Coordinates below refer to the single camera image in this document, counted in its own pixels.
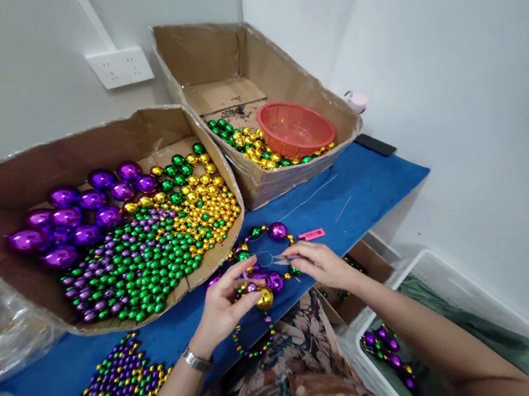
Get small cardboard box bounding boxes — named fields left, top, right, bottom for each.
left=307, top=235, right=403, bottom=331

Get thin clear thread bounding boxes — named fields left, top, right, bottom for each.
left=271, top=171, right=358, bottom=235

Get pile of large purple beads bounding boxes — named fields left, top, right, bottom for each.
left=0, top=155, right=171, bottom=281

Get large cardboard box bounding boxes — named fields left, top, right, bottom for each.
left=0, top=93, right=263, bottom=353

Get black phone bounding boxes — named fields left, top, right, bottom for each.
left=352, top=127, right=400, bottom=163

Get person's left hand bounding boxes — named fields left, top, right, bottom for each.
left=174, top=254, right=274, bottom=361

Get pile of gold green beads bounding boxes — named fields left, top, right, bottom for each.
left=206, top=99, right=340, bottom=180

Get white cable conduit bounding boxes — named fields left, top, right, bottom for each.
left=73, top=0, right=117, bottom=58

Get person's right hand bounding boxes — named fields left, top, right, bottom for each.
left=280, top=231, right=366, bottom=307

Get blue cloth mat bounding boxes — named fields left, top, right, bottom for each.
left=0, top=129, right=469, bottom=396

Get tall cardboard box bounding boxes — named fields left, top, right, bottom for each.
left=148, top=0, right=376, bottom=224

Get white wall socket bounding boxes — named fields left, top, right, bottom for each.
left=83, top=43, right=157, bottom=94

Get green cloth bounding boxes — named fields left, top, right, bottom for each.
left=392, top=254, right=529, bottom=396

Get pink paper tag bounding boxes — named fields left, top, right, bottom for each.
left=297, top=227, right=327, bottom=243

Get white plastic crate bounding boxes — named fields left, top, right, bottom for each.
left=325, top=231, right=529, bottom=396

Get person's left thumb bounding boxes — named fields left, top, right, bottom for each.
left=231, top=289, right=265, bottom=312

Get person's left index finger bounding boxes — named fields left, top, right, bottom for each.
left=215, top=254, right=262, bottom=285

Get person's left fingers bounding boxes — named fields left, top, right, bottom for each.
left=222, top=270, right=252, bottom=296

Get orange plastic basket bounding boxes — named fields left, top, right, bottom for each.
left=254, top=93, right=340, bottom=164

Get bundle of finished bead necklaces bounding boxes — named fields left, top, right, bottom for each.
left=358, top=319, right=420, bottom=396

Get person's right index finger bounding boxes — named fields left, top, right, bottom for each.
left=280, top=239, right=320, bottom=263

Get person's right thumb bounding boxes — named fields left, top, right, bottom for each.
left=288, top=255, right=321, bottom=278

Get purple green gold bead necklace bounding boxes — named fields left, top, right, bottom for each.
left=198, top=218, right=317, bottom=364

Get person's body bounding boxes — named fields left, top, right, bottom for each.
left=169, top=277, right=388, bottom=396

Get pink cup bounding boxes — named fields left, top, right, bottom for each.
left=342, top=87, right=373, bottom=117

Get pile of small mixed beads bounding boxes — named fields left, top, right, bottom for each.
left=40, top=136, right=258, bottom=335

